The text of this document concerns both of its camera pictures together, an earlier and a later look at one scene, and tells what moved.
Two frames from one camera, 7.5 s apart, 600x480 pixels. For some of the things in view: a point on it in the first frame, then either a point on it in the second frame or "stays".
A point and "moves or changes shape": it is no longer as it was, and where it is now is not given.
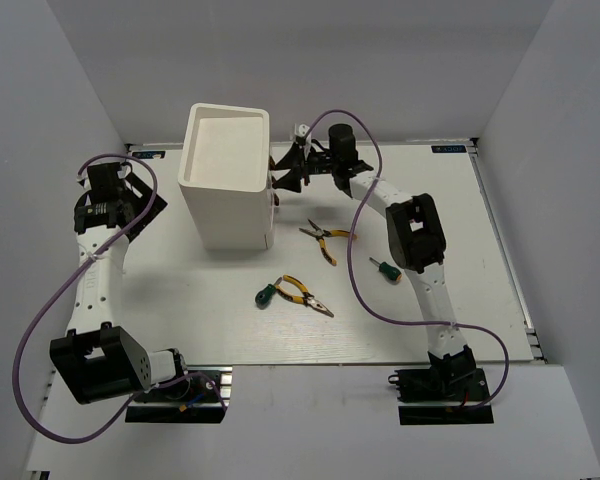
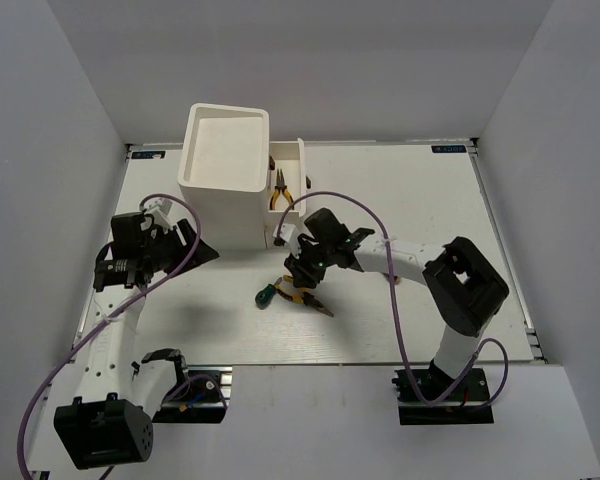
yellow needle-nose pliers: [319, 234] moves or changes shape
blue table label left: [149, 155] stays
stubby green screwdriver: [264, 296] stays
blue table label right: [448, 149] stays
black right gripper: [292, 180] to [303, 277]
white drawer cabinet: [225, 176] stays
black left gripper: [147, 195] to [183, 250]
